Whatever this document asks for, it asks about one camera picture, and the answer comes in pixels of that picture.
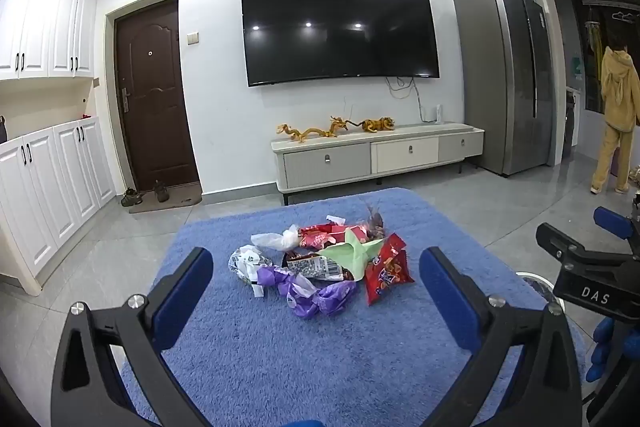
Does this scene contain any red candy wrapper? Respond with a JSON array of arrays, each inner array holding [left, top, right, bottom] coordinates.
[[298, 223, 351, 250]]

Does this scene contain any green paper sheet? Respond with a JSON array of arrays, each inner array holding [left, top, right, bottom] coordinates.
[[317, 227, 388, 280]]

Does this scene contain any purple plastic wrapper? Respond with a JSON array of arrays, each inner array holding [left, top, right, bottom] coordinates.
[[257, 264, 360, 320]]

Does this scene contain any brown snack packet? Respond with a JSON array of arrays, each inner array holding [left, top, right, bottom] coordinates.
[[282, 249, 368, 283]]

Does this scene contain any metal clothes rack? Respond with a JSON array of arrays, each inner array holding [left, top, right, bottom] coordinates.
[[582, 0, 640, 15]]

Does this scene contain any white base cabinet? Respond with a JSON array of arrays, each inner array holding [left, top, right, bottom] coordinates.
[[0, 117, 117, 295]]

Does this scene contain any white plastic bag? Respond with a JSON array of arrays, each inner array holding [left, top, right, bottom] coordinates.
[[250, 225, 301, 252]]

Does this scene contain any white trash bin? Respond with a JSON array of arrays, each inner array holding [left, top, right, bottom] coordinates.
[[515, 271, 566, 315]]

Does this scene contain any black wall television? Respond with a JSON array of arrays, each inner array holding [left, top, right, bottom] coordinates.
[[240, 0, 441, 88]]

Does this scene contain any thin wall cable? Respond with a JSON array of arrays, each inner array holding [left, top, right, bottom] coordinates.
[[385, 76, 437, 124]]

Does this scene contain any white wall cabinet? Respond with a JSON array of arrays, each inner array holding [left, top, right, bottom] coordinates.
[[0, 0, 98, 80]]

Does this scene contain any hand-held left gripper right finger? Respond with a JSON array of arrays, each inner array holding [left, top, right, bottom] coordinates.
[[419, 247, 583, 427]]

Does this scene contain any golden dragon figurine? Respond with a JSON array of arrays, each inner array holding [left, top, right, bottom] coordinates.
[[276, 123, 331, 144], [328, 116, 360, 138]]

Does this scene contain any red snack packet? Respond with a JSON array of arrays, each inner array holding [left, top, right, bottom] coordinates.
[[363, 233, 416, 306]]

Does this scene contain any brown doormat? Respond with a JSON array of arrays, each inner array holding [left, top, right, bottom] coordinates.
[[128, 192, 203, 214]]

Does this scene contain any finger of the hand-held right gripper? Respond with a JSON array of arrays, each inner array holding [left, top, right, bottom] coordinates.
[[536, 223, 640, 275], [593, 206, 634, 241]]

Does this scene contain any golden tiger figurine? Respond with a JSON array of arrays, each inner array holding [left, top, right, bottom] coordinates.
[[358, 117, 396, 132]]

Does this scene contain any grey double door fridge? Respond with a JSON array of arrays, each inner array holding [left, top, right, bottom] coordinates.
[[453, 0, 556, 178]]

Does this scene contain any silver wrapper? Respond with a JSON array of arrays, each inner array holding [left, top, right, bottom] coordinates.
[[228, 244, 275, 298]]

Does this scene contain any dark foil wrapper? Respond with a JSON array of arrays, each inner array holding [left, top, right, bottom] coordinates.
[[360, 204, 388, 240]]

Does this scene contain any blue fluffy rug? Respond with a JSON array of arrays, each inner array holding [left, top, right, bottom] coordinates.
[[120, 187, 588, 427]]

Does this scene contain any brown entrance door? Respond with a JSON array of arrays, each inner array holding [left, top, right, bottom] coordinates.
[[114, 0, 201, 192]]

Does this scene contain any row of hanging clothes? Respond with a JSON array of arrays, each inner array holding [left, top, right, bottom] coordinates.
[[582, 19, 608, 108]]

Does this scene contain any grey white television stand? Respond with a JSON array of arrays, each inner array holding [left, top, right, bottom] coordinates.
[[271, 121, 485, 206]]

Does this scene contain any person's right hand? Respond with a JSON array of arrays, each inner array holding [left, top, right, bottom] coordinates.
[[586, 318, 627, 384]]

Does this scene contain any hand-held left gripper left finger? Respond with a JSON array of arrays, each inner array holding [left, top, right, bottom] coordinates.
[[50, 247, 216, 427]]

